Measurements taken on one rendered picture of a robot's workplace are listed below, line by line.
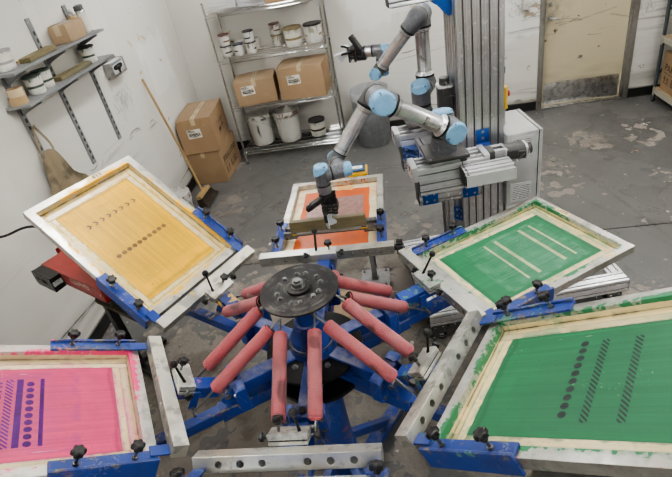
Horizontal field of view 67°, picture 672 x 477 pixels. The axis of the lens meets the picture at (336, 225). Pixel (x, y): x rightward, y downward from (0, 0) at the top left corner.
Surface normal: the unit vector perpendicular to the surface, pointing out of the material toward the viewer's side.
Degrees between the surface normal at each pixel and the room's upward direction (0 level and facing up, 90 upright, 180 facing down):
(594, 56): 90
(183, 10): 90
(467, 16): 90
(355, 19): 90
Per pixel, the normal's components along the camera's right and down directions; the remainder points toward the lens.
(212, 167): -0.09, 0.54
